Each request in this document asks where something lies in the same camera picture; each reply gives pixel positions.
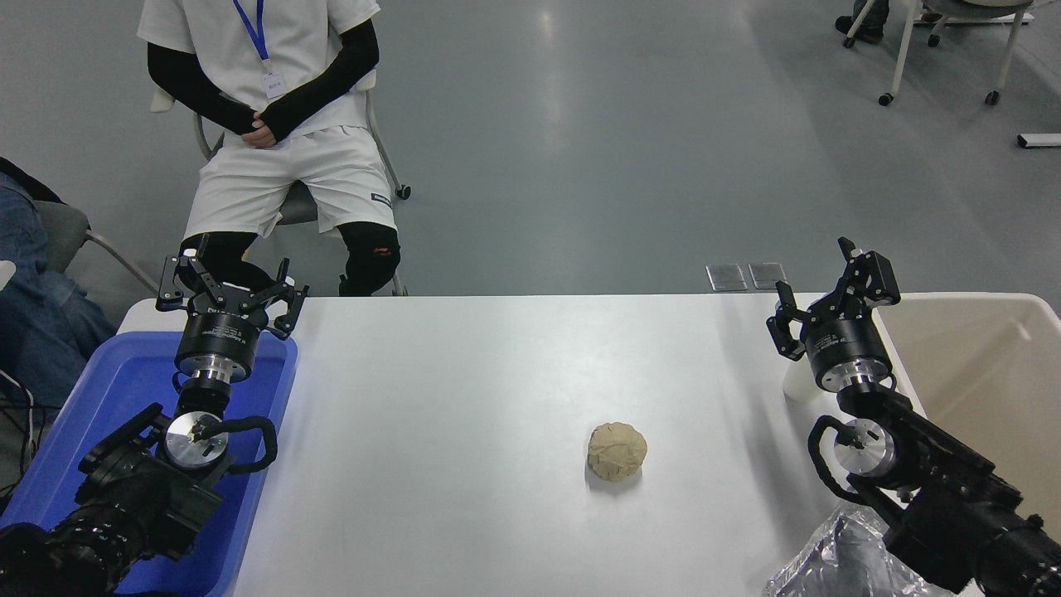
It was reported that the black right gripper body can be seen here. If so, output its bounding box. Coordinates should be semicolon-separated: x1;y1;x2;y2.
806;308;894;378

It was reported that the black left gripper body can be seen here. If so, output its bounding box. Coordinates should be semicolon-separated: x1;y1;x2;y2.
176;289;269;360

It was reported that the white paper cup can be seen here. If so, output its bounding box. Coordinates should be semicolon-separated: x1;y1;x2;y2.
783;355;823;404

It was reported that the seated person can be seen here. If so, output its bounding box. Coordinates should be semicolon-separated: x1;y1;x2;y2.
137;0;403;297

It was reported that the blue plastic tray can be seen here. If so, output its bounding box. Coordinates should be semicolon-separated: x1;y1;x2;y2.
0;330;299;597

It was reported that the large pale bin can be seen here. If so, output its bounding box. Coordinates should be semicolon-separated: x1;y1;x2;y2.
874;292;1061;540

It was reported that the grey chair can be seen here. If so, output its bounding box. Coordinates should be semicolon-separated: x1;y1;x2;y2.
31;200;160;294

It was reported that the person at table edge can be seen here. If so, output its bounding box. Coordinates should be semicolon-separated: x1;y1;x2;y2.
0;156;119;415

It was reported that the crumpled foil tray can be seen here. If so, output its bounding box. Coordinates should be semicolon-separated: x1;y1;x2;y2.
763;504;917;597

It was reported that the white office chair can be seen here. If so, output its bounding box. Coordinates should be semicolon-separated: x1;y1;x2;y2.
842;0;1037;107

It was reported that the person's foot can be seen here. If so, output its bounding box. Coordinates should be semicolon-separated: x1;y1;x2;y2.
835;0;890;46

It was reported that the thin black cable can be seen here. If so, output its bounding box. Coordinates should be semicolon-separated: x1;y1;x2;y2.
0;369;39;492

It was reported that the blue lanyard with badge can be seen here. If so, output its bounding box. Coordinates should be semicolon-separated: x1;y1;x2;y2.
232;0;288;103

